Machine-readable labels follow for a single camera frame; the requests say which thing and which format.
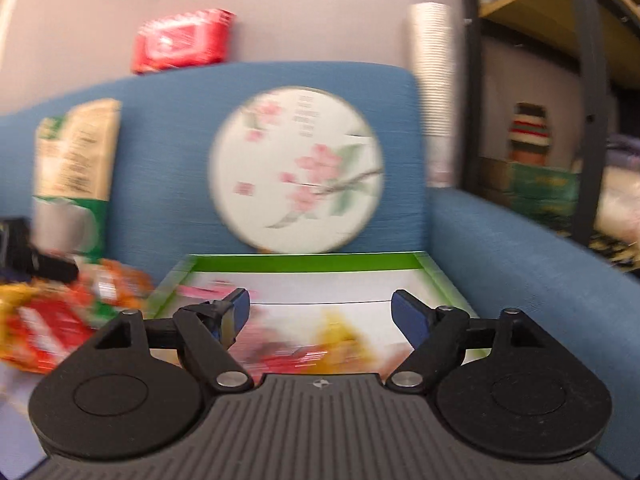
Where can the metal shelf rack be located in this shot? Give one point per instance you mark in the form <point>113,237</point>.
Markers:
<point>592,85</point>

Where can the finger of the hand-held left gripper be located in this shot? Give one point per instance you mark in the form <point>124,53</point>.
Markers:
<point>55,266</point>

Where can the round floral fan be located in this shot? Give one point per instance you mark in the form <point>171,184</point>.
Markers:
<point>296,170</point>

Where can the gold green standing pouch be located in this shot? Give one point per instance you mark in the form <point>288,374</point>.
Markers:
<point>75,175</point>

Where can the blue sofa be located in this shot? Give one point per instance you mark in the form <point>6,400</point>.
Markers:
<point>500,260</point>

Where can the pink snack packet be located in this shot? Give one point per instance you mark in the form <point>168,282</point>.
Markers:
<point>210,291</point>

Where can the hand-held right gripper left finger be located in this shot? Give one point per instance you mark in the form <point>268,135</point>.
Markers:
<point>241,305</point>

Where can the stack of clear plastic cups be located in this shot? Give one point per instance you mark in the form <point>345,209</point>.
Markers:
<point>434,90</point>

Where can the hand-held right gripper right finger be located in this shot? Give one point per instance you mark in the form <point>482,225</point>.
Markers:
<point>406,313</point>

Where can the green cardboard box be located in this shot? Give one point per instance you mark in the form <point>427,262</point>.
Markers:
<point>310,280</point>

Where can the red wet wipes pack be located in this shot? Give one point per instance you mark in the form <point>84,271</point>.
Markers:
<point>182,40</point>

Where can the red yellow snack packet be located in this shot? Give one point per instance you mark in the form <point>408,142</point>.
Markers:
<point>42,327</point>

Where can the green carton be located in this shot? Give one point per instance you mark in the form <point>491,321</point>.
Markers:
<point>542,192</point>

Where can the striped knit item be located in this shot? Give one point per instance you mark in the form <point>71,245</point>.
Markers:
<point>530,132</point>

